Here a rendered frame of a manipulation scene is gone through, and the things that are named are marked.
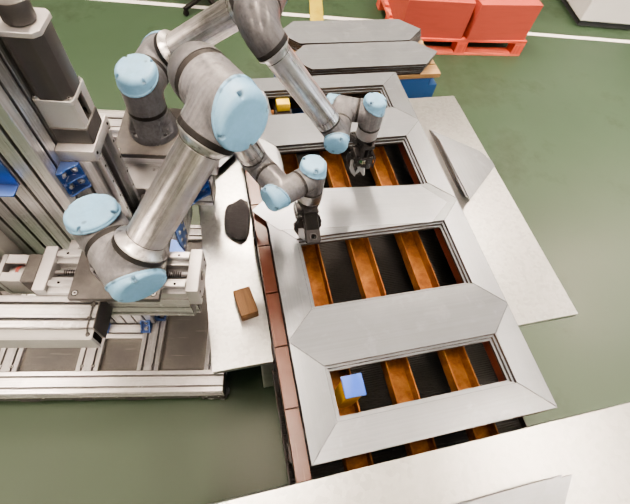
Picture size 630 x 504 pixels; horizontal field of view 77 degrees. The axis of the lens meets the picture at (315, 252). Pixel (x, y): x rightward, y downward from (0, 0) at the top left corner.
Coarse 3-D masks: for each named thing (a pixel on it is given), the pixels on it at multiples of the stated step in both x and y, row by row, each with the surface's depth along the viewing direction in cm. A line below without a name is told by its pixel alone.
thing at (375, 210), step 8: (368, 192) 151; (376, 192) 151; (368, 200) 149; (376, 200) 149; (368, 208) 147; (376, 208) 147; (384, 208) 148; (368, 216) 145; (376, 216) 145; (384, 216) 146; (368, 224) 143; (376, 224) 144; (384, 224) 144
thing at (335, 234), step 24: (288, 96) 178; (384, 96) 184; (312, 144) 162; (384, 144) 169; (408, 144) 168; (336, 240) 141; (456, 264) 141; (432, 288) 135; (480, 336) 126; (360, 360) 119; (384, 360) 120; (504, 360) 123; (504, 384) 119; (336, 408) 112; (384, 408) 113
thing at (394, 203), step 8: (384, 192) 152; (392, 192) 152; (400, 192) 152; (384, 200) 150; (392, 200) 150; (400, 200) 150; (392, 208) 148; (400, 208) 148; (392, 216) 146; (400, 216) 146; (408, 216) 147
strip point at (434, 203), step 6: (420, 186) 155; (426, 192) 154; (432, 192) 154; (426, 198) 152; (432, 198) 152; (438, 198) 153; (426, 204) 151; (432, 204) 151; (438, 204) 151; (444, 204) 152; (432, 210) 149; (438, 210) 150; (432, 216) 148
